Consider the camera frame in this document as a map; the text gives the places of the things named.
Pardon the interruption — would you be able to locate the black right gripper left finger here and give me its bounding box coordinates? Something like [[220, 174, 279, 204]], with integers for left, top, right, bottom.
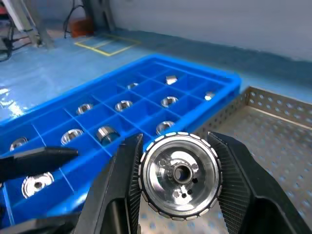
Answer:
[[74, 133, 144, 234]]

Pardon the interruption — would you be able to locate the dark grey stand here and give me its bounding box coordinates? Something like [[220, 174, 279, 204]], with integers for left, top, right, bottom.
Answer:
[[81, 0, 116, 32]]

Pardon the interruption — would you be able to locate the perforated metal tray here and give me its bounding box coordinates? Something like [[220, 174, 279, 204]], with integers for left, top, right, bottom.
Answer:
[[136, 86, 312, 234]]

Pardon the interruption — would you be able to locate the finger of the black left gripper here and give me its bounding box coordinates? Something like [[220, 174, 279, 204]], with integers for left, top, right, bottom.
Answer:
[[0, 146, 79, 181], [0, 212, 81, 234]]

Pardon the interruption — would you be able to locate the grey metal frame leg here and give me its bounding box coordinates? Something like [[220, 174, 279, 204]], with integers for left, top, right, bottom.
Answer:
[[21, 0, 56, 49]]

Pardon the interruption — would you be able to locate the black cable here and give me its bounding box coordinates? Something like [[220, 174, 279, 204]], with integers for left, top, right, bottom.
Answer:
[[0, 24, 34, 62], [63, 4, 84, 39]]

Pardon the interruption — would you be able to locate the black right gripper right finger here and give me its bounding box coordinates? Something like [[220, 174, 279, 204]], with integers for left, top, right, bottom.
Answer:
[[207, 131, 312, 234]]

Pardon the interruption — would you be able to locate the blue plastic bin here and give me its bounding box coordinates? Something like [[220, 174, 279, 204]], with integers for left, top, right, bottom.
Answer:
[[0, 54, 242, 229]]

